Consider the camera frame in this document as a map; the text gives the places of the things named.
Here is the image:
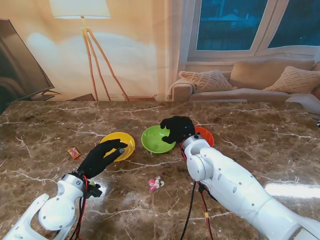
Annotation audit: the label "beige sofa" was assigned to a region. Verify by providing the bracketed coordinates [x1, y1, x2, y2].
[166, 57, 320, 118]

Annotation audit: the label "orange plastic bowl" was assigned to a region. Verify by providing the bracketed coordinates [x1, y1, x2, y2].
[194, 125, 215, 148]

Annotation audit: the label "pink multicolour candy packet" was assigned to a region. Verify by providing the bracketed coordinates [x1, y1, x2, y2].
[148, 175, 166, 192]

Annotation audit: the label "yellow plastic bowl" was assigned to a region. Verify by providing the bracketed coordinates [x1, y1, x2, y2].
[99, 131, 136, 162]

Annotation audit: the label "white shade tripod floor lamp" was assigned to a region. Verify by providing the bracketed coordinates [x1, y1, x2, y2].
[49, 0, 131, 102]

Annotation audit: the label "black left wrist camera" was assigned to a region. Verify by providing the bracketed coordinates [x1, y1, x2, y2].
[86, 181, 102, 199]

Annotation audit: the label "red black left arm cables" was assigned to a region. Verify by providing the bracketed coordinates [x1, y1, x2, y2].
[69, 174, 90, 240]

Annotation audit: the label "red black arm cables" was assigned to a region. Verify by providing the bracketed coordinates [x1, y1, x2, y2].
[180, 139, 215, 240]
[69, 174, 90, 240]

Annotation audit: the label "sheer beige curtain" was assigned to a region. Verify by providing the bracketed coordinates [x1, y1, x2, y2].
[156, 0, 197, 101]

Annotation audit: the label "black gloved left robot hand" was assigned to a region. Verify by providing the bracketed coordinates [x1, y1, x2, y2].
[76, 139, 128, 181]

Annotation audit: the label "cream knitted cushion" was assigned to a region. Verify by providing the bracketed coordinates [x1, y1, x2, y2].
[262, 65, 320, 94]
[178, 69, 239, 94]

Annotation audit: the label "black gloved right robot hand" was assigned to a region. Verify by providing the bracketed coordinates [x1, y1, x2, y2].
[159, 116, 196, 145]

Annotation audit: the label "white framed window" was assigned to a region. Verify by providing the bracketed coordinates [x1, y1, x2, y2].
[186, 0, 320, 62]

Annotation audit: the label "red black right arm cables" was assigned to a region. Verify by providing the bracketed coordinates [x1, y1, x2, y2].
[180, 139, 215, 240]

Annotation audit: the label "flat screen television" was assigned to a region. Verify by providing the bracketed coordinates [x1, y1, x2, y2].
[0, 18, 62, 113]

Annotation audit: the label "orange candy packet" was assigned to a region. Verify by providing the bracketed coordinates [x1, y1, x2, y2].
[67, 147, 82, 160]

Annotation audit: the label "green plastic bowl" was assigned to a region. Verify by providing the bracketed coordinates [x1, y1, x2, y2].
[141, 125, 177, 154]

